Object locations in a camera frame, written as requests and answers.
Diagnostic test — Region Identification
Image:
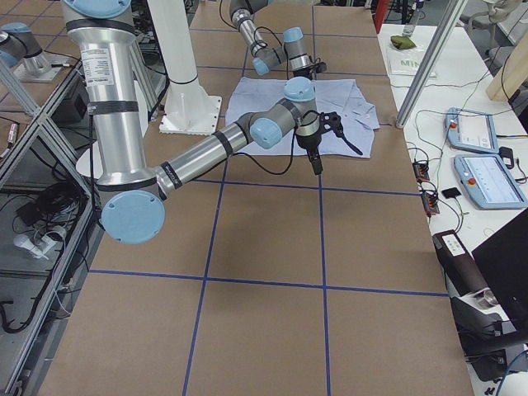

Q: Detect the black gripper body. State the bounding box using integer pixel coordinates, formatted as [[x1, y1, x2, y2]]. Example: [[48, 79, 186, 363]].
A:
[[295, 110, 343, 151], [292, 60, 327, 80]]

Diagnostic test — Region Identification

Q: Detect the light blue striped shirt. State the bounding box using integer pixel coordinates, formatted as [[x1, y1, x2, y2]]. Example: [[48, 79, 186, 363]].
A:
[[225, 77, 380, 158]]

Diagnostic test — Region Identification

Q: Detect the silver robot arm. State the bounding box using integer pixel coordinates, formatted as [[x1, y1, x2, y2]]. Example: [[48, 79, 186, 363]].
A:
[[219, 1, 327, 79], [62, 1, 343, 244]]

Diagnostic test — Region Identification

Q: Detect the green folded cloth pouch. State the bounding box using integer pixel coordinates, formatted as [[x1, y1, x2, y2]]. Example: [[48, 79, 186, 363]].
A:
[[390, 35, 417, 50]]

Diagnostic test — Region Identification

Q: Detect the clear plastic bag green print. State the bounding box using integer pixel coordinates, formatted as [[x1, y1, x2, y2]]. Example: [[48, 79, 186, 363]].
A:
[[386, 42, 427, 76]]

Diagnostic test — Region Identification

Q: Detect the orange electronics board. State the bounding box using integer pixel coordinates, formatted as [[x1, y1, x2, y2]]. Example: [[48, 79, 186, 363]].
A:
[[412, 161, 430, 182], [420, 190, 440, 218]]

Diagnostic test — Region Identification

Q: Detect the far teach pendant tablet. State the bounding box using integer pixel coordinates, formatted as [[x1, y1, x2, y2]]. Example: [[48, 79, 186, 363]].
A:
[[445, 107, 499, 154]]

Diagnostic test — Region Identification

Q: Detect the teach pendant tablet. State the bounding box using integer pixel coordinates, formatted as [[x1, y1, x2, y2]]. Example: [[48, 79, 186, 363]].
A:
[[445, 107, 499, 154], [453, 154, 527, 210]]

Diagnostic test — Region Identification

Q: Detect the near teach pendant tablet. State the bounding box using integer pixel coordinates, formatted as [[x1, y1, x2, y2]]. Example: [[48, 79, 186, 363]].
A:
[[453, 154, 527, 210]]

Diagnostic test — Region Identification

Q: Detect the black box device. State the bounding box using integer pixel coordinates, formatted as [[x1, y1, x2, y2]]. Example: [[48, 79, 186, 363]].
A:
[[432, 230, 489, 295]]

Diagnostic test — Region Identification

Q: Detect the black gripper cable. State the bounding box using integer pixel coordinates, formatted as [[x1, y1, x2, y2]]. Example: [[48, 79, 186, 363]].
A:
[[238, 123, 302, 177]]

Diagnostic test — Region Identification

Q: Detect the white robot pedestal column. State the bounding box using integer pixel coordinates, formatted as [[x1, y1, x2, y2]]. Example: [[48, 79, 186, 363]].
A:
[[148, 0, 222, 135]]

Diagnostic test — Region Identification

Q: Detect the aluminium frame post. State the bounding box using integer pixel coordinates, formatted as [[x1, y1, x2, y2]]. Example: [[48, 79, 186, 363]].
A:
[[395, 0, 468, 129]]

